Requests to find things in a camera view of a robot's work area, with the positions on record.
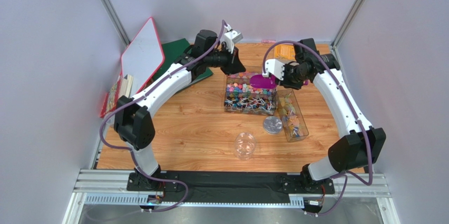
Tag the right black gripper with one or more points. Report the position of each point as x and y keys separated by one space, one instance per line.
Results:
x=284 y=75

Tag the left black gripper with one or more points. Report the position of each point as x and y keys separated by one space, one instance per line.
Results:
x=234 y=66

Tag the purple plastic scoop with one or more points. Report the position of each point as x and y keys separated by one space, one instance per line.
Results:
x=261 y=82

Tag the three-compartment clear candy box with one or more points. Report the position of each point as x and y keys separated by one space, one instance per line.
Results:
x=241 y=97

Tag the single clear candy box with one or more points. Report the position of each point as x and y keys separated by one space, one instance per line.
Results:
x=293 y=122

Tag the clear plastic jar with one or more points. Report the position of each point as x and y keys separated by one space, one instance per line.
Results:
x=245 y=146

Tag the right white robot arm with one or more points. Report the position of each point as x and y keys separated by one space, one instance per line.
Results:
x=360 y=142

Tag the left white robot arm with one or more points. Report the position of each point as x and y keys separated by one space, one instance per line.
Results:
x=133 y=120

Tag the orange book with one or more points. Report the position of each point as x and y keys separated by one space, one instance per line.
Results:
x=284 y=52

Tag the silver round jar lid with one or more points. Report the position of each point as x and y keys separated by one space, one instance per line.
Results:
x=272 y=125

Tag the red-framed whiteboard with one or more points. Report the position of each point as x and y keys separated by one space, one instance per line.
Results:
x=143 y=56

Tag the stack of books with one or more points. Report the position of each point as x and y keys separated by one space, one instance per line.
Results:
x=122 y=87

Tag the black base mat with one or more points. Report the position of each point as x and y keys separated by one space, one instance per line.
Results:
x=228 y=187

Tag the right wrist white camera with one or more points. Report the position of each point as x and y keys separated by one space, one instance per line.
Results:
x=275 y=67

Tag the wrist white camera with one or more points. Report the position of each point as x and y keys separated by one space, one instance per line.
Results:
x=231 y=38
x=275 y=67

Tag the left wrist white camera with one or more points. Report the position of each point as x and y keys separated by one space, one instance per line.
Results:
x=231 y=38

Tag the aluminium rail frame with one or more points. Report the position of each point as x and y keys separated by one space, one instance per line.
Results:
x=108 y=186

